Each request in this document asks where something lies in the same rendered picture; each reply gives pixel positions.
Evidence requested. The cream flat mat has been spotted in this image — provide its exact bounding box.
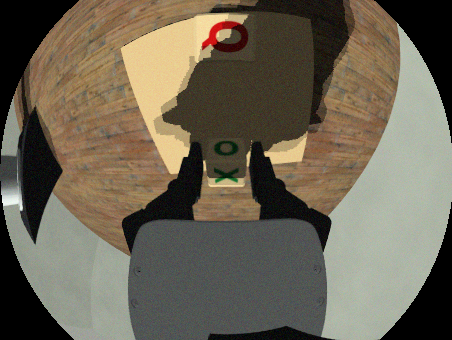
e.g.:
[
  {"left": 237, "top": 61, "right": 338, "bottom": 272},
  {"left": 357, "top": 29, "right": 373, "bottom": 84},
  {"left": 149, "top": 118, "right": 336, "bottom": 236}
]
[{"left": 121, "top": 11, "right": 314, "bottom": 174}]

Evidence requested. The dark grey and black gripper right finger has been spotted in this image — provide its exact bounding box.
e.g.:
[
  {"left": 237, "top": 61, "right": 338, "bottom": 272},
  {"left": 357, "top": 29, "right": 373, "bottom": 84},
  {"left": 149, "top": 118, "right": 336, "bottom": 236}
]
[{"left": 249, "top": 142, "right": 332, "bottom": 252}]

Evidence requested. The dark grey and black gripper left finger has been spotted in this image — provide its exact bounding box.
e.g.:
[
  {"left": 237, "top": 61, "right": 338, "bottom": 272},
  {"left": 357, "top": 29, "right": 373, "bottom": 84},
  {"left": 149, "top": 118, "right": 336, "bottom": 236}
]
[{"left": 122, "top": 142, "right": 204, "bottom": 254}]

